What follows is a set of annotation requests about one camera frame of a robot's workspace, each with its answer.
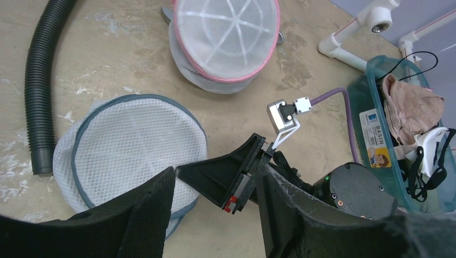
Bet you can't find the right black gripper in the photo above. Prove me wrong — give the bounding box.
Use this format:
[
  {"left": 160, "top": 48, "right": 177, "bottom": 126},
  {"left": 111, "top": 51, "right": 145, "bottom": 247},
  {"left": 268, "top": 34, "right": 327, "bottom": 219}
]
[{"left": 176, "top": 133, "right": 312, "bottom": 214}]

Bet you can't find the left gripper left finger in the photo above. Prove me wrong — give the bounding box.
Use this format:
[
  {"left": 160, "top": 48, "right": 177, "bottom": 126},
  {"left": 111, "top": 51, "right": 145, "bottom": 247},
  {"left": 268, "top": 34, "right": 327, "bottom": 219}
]
[{"left": 1, "top": 167, "right": 175, "bottom": 257}]

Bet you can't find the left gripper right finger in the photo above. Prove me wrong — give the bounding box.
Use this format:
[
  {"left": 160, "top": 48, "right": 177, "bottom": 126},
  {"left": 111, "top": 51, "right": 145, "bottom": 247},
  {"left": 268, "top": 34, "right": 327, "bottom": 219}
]
[{"left": 255, "top": 165, "right": 455, "bottom": 257}]

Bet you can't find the blue-trimmed white mesh laundry bag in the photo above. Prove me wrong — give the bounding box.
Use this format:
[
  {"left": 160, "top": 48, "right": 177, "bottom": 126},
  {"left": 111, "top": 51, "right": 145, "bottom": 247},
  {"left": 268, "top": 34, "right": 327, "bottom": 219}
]
[{"left": 52, "top": 94, "right": 209, "bottom": 240}]

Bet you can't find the white bra with black straps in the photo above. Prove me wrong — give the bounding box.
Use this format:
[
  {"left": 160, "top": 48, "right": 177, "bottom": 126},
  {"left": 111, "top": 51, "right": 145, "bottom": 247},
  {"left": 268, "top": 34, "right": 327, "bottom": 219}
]
[{"left": 406, "top": 127, "right": 455, "bottom": 203}]

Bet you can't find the pink bra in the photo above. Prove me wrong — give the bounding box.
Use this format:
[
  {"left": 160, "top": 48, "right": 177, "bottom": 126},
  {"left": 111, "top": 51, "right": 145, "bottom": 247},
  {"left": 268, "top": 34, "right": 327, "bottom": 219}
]
[{"left": 381, "top": 74, "right": 444, "bottom": 145}]

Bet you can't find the pink-trimmed white mesh laundry bag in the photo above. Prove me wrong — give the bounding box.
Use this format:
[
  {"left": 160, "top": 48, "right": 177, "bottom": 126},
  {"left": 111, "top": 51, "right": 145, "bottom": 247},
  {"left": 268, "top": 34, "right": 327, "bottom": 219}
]
[{"left": 168, "top": 0, "right": 280, "bottom": 95}]

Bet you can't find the teal transparent plastic bin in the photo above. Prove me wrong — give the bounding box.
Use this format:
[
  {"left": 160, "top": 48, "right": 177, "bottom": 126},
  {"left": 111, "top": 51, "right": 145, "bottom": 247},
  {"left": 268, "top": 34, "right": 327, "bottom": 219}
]
[{"left": 348, "top": 72, "right": 455, "bottom": 214}]

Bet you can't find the black garment in bin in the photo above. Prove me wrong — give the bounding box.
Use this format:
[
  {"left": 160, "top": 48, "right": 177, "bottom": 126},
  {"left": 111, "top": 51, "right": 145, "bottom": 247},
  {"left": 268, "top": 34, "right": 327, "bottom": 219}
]
[{"left": 366, "top": 51, "right": 439, "bottom": 88}]

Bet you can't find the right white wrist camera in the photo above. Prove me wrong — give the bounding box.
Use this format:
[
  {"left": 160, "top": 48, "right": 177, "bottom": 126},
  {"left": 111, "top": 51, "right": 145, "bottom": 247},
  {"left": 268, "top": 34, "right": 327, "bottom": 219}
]
[{"left": 267, "top": 97, "right": 312, "bottom": 150}]

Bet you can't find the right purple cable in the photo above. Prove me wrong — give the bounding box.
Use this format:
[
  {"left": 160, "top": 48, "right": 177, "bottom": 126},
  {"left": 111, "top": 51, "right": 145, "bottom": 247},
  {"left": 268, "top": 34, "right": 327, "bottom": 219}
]
[{"left": 309, "top": 87, "right": 360, "bottom": 164}]

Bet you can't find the black rubber hose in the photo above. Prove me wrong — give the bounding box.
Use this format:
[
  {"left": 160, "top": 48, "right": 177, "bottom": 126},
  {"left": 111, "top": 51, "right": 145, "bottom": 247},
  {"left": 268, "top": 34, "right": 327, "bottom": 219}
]
[{"left": 24, "top": 0, "right": 77, "bottom": 176}]

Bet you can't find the white PVC pipe frame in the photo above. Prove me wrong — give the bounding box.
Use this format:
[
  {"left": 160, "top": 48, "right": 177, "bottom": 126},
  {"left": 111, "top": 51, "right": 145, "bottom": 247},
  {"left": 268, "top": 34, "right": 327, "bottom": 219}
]
[{"left": 318, "top": 1, "right": 455, "bottom": 72}]

